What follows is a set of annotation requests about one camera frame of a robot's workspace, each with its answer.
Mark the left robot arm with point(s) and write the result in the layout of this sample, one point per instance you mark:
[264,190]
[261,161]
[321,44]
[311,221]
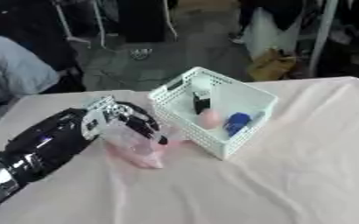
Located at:
[39,143]

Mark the white pole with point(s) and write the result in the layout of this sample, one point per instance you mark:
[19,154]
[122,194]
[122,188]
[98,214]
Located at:
[322,35]

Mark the blue toy block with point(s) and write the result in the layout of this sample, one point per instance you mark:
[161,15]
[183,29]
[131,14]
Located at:
[236,122]

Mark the tan bag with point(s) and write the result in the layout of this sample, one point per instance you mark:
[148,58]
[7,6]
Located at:
[272,65]

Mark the clear pink plastic bag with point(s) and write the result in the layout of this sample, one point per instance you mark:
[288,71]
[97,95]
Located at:
[136,148]

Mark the pink egg-shaped toy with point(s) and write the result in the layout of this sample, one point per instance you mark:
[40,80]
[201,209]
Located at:
[208,118]

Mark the small black and white object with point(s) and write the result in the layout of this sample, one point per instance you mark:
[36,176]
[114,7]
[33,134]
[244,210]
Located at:
[201,102]

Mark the white perforated plastic basket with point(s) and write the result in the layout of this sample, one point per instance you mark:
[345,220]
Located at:
[238,96]

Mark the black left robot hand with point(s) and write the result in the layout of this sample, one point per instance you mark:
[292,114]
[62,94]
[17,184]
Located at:
[136,116]

